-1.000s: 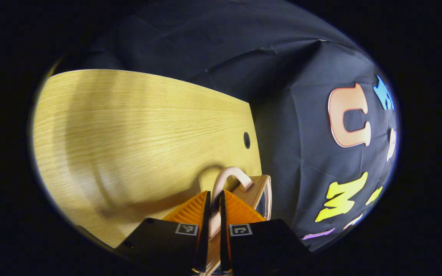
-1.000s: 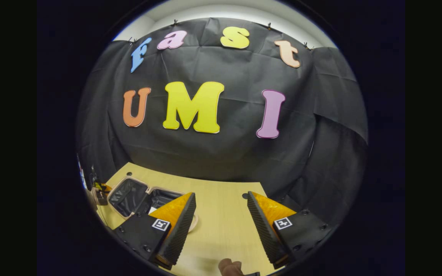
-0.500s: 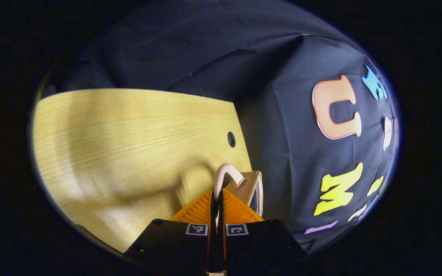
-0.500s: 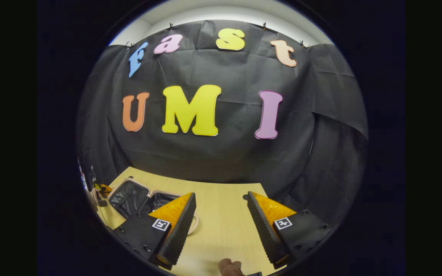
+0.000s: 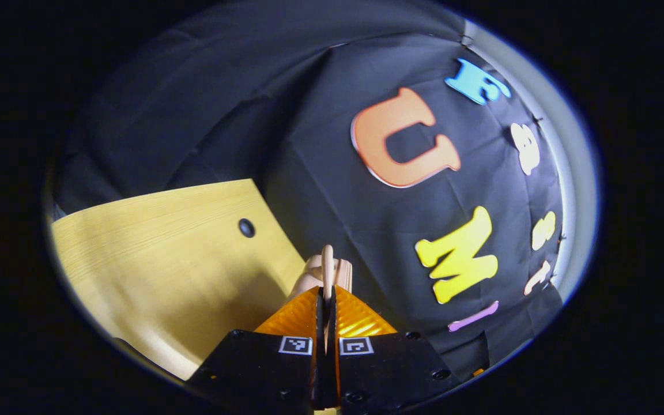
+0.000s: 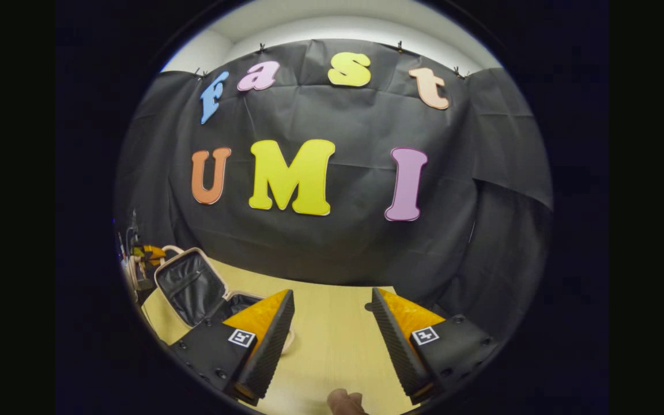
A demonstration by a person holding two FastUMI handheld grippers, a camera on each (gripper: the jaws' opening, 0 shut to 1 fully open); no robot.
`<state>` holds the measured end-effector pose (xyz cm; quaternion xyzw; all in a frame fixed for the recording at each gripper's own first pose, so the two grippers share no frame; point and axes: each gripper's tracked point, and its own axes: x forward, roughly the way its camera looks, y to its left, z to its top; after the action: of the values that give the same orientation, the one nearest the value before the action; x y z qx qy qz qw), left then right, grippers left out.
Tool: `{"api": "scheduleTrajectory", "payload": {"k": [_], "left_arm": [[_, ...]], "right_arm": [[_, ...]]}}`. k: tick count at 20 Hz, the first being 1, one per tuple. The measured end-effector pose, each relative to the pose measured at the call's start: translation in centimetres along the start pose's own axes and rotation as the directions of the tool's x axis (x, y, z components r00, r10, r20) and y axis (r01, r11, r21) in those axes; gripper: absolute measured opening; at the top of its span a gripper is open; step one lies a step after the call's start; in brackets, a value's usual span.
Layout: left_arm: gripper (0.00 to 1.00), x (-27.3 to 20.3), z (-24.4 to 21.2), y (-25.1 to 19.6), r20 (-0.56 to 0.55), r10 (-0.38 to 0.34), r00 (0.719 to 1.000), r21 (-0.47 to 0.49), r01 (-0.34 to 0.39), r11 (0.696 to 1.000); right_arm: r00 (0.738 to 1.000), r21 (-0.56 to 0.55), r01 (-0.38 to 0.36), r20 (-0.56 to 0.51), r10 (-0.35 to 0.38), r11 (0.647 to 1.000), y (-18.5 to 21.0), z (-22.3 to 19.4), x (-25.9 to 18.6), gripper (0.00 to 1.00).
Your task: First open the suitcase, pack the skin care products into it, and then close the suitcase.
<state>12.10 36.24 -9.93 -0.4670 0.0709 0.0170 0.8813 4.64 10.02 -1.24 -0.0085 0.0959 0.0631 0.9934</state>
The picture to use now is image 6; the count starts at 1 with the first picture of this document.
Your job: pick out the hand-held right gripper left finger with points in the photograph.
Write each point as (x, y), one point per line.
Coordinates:
(271, 351)

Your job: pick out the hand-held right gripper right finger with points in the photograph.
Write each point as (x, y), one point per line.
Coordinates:
(392, 346)

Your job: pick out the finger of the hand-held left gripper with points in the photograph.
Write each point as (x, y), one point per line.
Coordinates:
(152, 252)

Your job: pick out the beige suitcase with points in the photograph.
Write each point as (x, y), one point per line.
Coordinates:
(191, 288)

